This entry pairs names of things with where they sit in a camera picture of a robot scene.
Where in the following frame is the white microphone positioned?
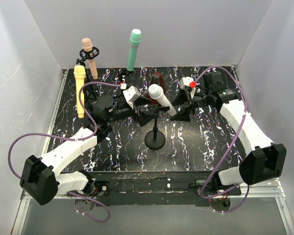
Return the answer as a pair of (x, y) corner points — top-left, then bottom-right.
(148, 84), (176, 116)

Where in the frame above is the tall black clip stand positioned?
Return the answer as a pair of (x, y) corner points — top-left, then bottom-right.
(145, 104), (170, 151)

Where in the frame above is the small black tripod clip stand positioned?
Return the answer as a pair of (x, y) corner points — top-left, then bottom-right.
(113, 69), (133, 97)

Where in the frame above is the yellow microphone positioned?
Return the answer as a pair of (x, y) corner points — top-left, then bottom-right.
(73, 65), (86, 118)

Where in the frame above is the teal microphone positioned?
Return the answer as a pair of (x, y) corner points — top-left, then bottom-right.
(127, 29), (142, 71)

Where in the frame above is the black tripod shock-mount stand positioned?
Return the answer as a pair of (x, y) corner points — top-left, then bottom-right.
(75, 46), (106, 103)

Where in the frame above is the pink microphone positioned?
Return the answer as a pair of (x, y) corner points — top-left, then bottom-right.
(81, 38), (98, 80)

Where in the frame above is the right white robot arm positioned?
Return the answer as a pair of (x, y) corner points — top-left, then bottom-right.
(171, 71), (287, 189)

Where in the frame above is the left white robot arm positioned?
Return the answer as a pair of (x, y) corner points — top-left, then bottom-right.
(20, 95), (158, 205)

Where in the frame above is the brown metronome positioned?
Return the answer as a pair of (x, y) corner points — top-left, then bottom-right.
(146, 72), (166, 105)

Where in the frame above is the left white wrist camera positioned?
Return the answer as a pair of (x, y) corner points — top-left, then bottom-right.
(122, 86), (140, 110)

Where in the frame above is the black front mounting rail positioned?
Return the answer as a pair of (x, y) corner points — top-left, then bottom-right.
(66, 170), (245, 208)

